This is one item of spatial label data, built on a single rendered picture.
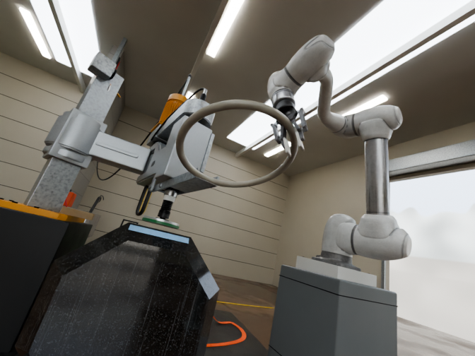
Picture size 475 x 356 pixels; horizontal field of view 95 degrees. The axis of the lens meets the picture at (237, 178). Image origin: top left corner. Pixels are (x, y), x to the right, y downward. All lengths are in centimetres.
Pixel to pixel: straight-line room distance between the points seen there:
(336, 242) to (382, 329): 39
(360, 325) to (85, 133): 210
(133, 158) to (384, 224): 181
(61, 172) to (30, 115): 546
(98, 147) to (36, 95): 568
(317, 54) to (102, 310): 135
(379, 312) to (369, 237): 32
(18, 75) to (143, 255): 718
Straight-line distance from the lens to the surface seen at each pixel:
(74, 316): 128
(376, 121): 129
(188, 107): 155
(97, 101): 227
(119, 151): 207
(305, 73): 93
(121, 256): 121
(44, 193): 209
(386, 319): 135
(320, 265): 124
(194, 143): 145
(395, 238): 121
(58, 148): 208
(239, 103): 73
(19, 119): 751
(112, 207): 665
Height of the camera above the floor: 82
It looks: 18 degrees up
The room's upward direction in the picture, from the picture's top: 14 degrees clockwise
